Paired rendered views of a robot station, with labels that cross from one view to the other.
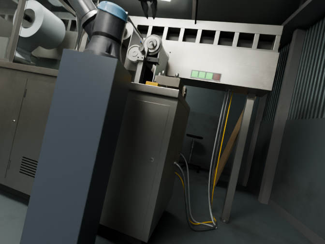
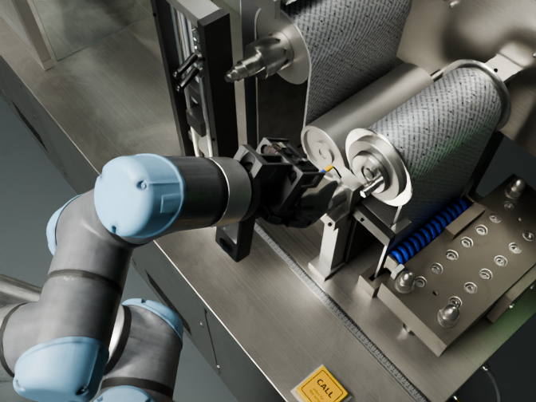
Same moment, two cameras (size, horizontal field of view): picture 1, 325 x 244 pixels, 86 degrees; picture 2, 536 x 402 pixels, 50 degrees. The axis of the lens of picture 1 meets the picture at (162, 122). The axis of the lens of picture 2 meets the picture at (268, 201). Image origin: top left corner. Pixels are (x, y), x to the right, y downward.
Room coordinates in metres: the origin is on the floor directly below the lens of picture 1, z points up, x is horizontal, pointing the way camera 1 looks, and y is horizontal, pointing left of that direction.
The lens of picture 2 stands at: (0.68, 0.00, 2.01)
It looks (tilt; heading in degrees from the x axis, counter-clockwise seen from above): 56 degrees down; 36
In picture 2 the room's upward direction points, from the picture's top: straight up
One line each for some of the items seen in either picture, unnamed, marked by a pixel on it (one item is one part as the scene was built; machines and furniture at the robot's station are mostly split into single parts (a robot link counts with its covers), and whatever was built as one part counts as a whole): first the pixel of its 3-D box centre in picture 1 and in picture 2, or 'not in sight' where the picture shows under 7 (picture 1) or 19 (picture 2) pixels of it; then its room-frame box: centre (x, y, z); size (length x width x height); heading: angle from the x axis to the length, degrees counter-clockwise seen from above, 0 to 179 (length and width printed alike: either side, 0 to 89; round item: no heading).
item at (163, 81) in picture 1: (173, 88); (478, 258); (1.35, -0.02, 1.00); 0.40 x 0.16 x 0.06; 166
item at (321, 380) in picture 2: (153, 85); (321, 392); (0.98, 0.09, 0.91); 0.07 x 0.07 x 0.02; 76
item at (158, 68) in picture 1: (160, 70); (434, 199); (1.35, 0.10, 1.11); 0.23 x 0.01 x 0.18; 166
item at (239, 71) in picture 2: not in sight; (240, 70); (1.22, 0.45, 1.34); 0.06 x 0.03 x 0.03; 166
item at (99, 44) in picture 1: (104, 51); not in sight; (0.70, 0.29, 0.95); 0.15 x 0.15 x 0.10
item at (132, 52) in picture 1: (140, 59); (371, 120); (1.39, 0.27, 1.18); 0.26 x 0.12 x 0.12; 166
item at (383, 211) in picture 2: (153, 60); (380, 218); (1.24, 0.16, 1.14); 0.09 x 0.06 x 0.03; 76
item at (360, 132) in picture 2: (152, 44); (377, 167); (1.25, 0.19, 1.25); 0.15 x 0.01 x 0.15; 76
